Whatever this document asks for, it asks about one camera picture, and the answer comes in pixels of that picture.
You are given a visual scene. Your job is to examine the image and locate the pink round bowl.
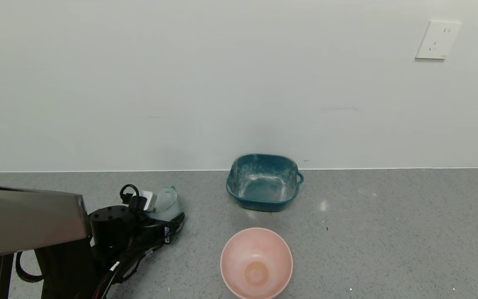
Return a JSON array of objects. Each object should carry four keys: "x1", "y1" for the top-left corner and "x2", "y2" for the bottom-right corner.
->
[{"x1": 220, "y1": 227, "x2": 294, "y2": 299}]

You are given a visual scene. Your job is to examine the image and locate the teal square plastic tray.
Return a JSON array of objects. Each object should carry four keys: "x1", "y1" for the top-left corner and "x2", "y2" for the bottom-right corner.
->
[{"x1": 226, "y1": 154, "x2": 305, "y2": 213}]

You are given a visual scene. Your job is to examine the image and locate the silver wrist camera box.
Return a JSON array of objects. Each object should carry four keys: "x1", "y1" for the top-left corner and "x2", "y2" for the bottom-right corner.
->
[{"x1": 139, "y1": 190, "x2": 158, "y2": 213}]

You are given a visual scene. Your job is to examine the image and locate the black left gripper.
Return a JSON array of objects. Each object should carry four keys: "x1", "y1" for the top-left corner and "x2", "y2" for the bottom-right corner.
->
[{"x1": 144, "y1": 212, "x2": 185, "y2": 244}]

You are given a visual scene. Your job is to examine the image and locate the clear ribbed plastic cup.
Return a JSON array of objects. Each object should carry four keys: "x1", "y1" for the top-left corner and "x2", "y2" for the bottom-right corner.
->
[{"x1": 146, "y1": 186, "x2": 184, "y2": 223}]

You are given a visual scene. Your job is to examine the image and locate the white wall power outlet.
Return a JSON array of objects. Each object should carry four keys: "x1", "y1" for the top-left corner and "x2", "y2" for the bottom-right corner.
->
[{"x1": 415, "y1": 20, "x2": 462, "y2": 60}]

